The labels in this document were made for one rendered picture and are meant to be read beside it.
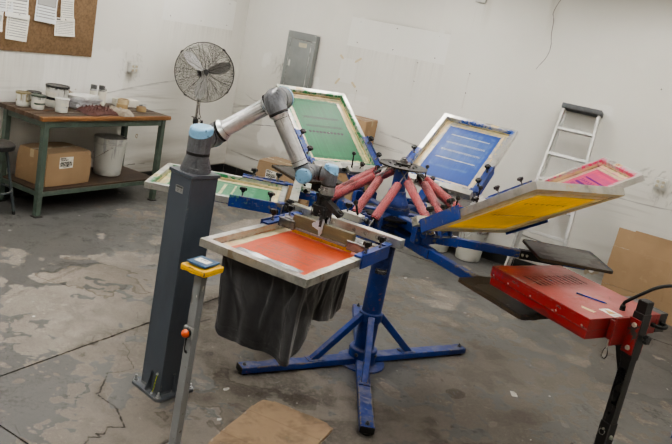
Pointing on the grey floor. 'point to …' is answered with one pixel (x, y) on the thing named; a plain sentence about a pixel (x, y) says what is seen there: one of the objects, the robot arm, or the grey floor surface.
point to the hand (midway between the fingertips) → (322, 233)
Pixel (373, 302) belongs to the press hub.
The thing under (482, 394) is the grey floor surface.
